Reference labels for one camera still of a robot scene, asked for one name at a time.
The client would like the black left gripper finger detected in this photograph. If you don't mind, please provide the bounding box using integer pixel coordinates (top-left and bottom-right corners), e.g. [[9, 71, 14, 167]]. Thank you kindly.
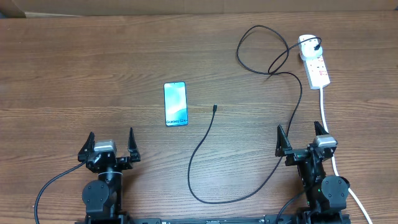
[[78, 132, 95, 162], [127, 128, 141, 162]]

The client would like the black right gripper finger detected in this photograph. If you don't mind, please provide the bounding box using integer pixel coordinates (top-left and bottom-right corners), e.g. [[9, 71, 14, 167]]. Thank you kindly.
[[314, 121, 329, 136], [275, 125, 292, 157]]

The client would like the Samsung Galaxy smartphone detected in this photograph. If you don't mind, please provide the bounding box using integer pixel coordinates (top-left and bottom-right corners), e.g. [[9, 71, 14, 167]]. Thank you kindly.
[[164, 82, 188, 127]]

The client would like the black USB charging cable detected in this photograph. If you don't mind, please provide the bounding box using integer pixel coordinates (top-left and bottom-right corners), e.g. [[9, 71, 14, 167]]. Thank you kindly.
[[187, 25, 322, 205]]

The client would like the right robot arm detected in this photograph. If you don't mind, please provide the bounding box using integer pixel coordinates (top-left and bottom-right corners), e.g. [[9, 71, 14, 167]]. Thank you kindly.
[[275, 121, 351, 223]]

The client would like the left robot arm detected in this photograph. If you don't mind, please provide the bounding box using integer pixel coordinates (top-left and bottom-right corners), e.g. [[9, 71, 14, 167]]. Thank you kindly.
[[78, 129, 141, 223]]

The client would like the white charger plug adapter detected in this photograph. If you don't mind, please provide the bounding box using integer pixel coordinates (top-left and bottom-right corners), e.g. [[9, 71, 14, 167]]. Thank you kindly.
[[298, 34, 323, 61]]

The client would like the white power strip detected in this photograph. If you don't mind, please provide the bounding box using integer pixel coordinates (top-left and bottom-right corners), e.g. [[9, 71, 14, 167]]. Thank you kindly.
[[303, 56, 330, 90]]

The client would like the white power strip cord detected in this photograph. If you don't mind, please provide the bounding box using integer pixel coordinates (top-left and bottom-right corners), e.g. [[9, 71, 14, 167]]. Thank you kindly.
[[319, 87, 373, 224]]

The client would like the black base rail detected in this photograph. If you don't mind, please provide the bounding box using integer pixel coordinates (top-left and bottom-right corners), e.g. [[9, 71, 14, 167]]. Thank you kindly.
[[75, 215, 351, 224]]

